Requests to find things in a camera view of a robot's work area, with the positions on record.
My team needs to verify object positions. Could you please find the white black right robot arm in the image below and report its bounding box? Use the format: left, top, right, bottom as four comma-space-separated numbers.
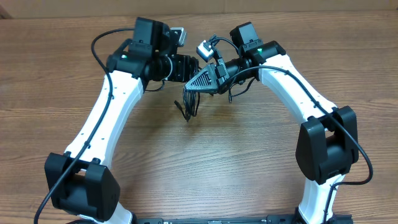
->
184, 22, 359, 223

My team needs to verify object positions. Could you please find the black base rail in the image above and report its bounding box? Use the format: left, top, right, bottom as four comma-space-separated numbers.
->
133, 215, 303, 224

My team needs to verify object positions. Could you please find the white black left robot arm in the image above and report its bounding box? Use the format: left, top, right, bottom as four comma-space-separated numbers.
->
44, 17, 198, 223

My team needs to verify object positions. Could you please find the black cable bundle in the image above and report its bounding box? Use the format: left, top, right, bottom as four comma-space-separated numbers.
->
173, 86, 201, 123

